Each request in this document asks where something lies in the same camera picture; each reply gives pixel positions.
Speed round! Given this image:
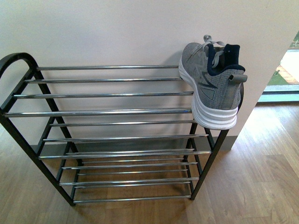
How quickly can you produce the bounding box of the grey knit sneaker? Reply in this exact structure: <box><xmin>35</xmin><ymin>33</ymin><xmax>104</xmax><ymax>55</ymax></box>
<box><xmin>178</xmin><ymin>35</ymin><xmax>248</xmax><ymax>130</ymax></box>

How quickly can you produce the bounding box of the black metal shoe rack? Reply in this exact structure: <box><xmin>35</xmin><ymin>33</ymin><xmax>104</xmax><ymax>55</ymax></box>
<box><xmin>0</xmin><ymin>53</ymin><xmax>227</xmax><ymax>205</ymax></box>

